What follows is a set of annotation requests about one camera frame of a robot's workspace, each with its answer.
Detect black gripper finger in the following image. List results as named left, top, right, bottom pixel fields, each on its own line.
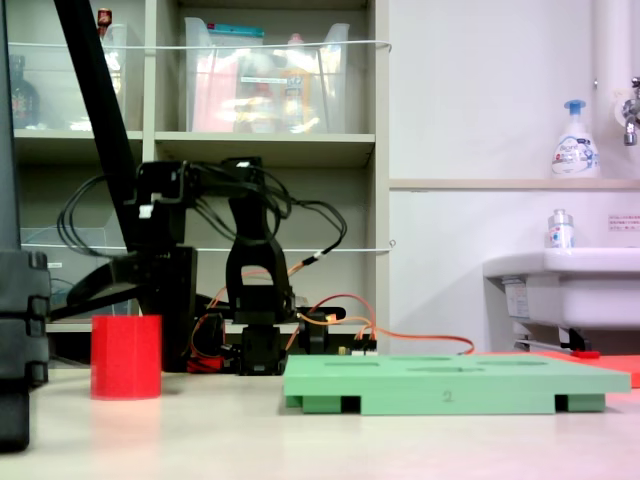
left=66, top=252, right=140, bottom=308
left=142, top=301, right=199, bottom=374

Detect red octagonal pillar block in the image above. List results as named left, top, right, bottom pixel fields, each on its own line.
left=90, top=314, right=163, bottom=401

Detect black table clamp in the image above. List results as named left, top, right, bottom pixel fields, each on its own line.
left=197, top=312, right=227, bottom=360
left=298, top=307, right=347, bottom=357

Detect clear plastic box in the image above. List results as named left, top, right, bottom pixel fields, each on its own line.
left=19, top=227, right=139, bottom=317

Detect beige shelf unit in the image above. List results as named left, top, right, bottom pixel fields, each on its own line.
left=0, top=0, right=391, bottom=335

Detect controller circuit board green terminal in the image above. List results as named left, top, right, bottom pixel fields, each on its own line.
left=339, top=333, right=380, bottom=357

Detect clear plastic storage container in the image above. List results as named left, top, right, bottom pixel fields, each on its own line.
left=183, top=17, right=351, bottom=135

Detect black tripod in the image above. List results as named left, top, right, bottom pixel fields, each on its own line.
left=49, top=0, right=144, bottom=321

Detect clear plastic bin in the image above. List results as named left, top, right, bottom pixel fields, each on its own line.
left=7, top=22, right=131, bottom=132

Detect dark glass bottle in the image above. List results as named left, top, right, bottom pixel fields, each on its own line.
left=8, top=53, right=41, bottom=130

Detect orange labelled bottle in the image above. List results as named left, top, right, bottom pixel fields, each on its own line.
left=279, top=32, right=315, bottom=132

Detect green shape sorter board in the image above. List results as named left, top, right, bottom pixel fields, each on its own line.
left=283, top=353, right=632, bottom=416

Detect small clear sanitizer bottle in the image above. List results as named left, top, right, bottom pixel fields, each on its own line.
left=546, top=208, right=576, bottom=250

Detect white sink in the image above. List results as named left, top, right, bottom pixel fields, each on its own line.
left=482, top=247, right=640, bottom=351

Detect white foam soap pump bottle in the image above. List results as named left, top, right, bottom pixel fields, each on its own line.
left=551, top=98, right=601, bottom=180

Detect metal faucet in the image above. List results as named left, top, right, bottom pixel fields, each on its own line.
left=613, top=75, right=640, bottom=148

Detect red printed base bracket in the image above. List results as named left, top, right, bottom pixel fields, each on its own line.
left=187, top=344, right=241, bottom=374

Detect black servo cable loops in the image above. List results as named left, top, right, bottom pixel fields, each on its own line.
left=56, top=162, right=294, bottom=260

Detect black twin cable white connector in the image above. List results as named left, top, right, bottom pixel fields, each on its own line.
left=269, top=197, right=349, bottom=262

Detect white shelf guard wire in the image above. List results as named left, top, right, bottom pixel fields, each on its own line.
left=19, top=239, right=397, bottom=254
left=7, top=39, right=394, bottom=55

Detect thin orange wire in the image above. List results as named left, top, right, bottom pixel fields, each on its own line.
left=287, top=257, right=476, bottom=357

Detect small wall sign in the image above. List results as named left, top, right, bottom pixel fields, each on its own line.
left=607, top=213, right=640, bottom=233

